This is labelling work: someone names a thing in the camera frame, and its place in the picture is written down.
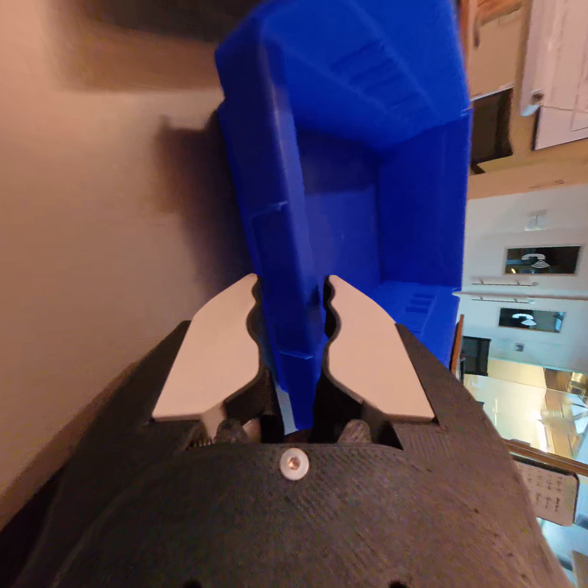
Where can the black phone sign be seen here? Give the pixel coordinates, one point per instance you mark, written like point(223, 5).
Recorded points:
point(530, 319)
point(542, 260)

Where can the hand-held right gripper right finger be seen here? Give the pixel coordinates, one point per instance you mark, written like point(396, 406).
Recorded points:
point(376, 367)

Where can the cardboard instruction board on legs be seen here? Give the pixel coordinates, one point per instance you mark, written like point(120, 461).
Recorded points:
point(546, 491)

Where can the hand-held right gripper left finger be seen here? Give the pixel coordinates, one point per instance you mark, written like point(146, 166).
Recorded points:
point(211, 358)

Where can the blue plastic bin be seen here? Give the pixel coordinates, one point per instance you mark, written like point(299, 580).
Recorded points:
point(349, 160)

